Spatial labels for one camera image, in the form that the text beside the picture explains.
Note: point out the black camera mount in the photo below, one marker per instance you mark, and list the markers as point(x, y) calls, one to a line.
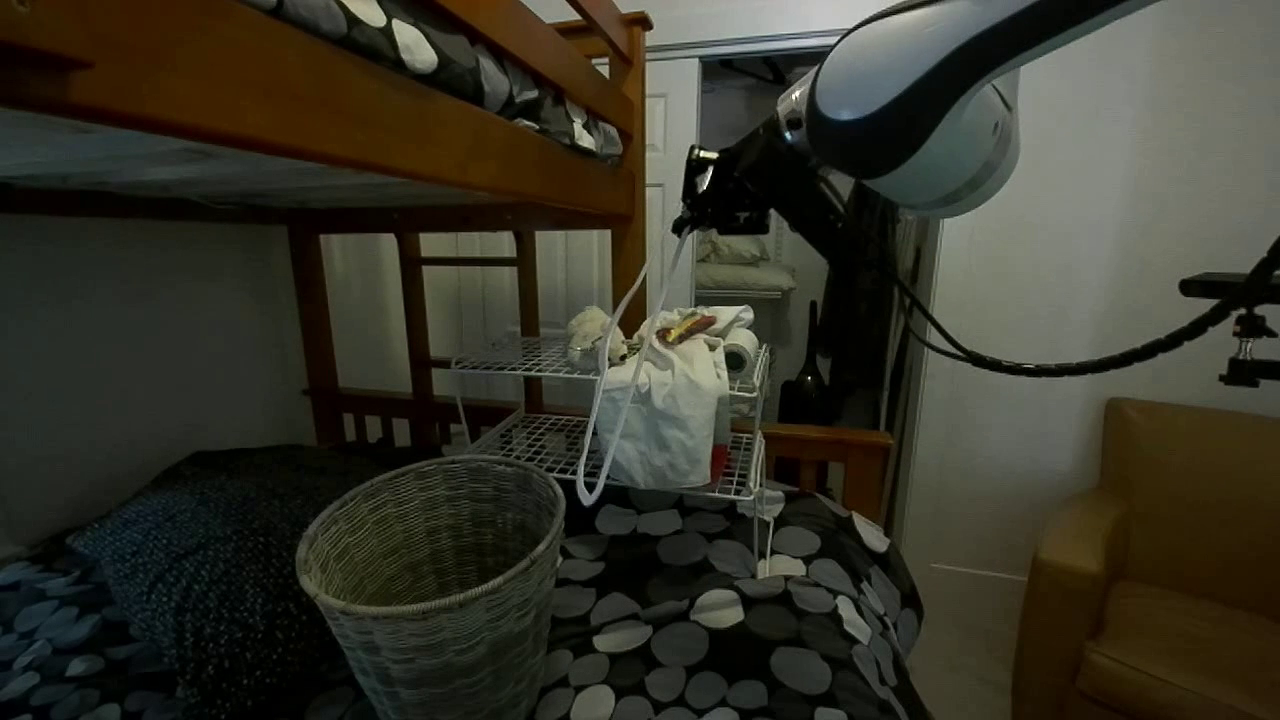
point(1245, 327)

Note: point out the white plastic bag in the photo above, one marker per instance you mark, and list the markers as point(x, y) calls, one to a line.
point(662, 421)

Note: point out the dark speckled pillow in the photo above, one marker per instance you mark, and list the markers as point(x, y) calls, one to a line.
point(226, 560)

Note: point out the black grey spotted duvet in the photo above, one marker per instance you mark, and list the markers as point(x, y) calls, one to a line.
point(722, 627)

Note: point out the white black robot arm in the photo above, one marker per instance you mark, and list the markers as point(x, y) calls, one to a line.
point(923, 92)

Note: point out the white paper roll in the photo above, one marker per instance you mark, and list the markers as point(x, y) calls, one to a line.
point(743, 352)

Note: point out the white coat hanger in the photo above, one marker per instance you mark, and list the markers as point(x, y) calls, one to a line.
point(602, 400)

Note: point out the folded white towels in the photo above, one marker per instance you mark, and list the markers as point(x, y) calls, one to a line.
point(743, 265)

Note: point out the spotted bunk mattress bedding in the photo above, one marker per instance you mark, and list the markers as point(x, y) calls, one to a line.
point(452, 61)

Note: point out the tan leather armchair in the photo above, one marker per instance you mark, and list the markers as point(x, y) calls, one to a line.
point(1175, 586)

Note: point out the gray woven basket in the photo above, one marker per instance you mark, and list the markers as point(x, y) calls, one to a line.
point(426, 601)

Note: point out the white door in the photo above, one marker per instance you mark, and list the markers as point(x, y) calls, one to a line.
point(671, 145)

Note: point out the wooden bunk bed frame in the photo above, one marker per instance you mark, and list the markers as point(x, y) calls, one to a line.
point(333, 132)

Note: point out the small wooden side table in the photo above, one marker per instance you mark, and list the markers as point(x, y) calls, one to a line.
point(834, 453)

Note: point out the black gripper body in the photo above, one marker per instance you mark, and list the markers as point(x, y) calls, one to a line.
point(729, 184)

